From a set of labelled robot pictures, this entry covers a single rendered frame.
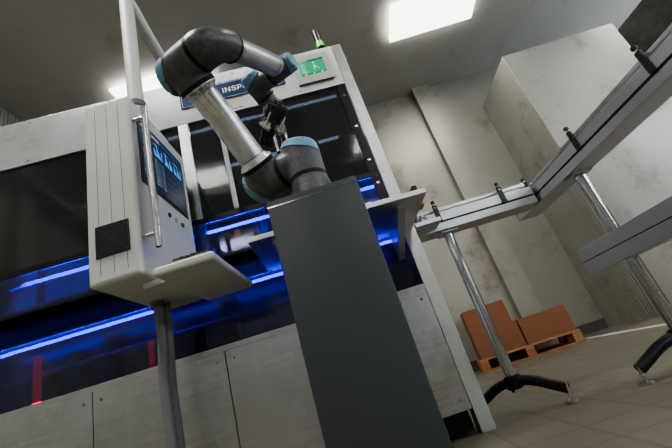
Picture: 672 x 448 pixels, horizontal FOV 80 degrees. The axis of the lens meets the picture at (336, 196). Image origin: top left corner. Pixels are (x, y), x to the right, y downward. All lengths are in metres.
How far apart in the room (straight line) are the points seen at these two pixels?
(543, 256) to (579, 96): 2.20
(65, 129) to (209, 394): 1.64
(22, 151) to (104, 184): 1.15
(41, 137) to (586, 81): 5.99
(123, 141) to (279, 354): 1.05
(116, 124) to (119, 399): 1.10
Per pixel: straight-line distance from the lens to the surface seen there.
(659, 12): 4.77
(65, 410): 2.13
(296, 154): 1.21
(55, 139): 2.68
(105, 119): 1.80
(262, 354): 1.83
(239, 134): 1.26
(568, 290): 6.34
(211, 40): 1.22
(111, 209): 1.58
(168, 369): 1.70
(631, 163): 5.98
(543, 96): 6.12
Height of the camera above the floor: 0.31
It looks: 25 degrees up
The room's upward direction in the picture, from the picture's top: 18 degrees counter-clockwise
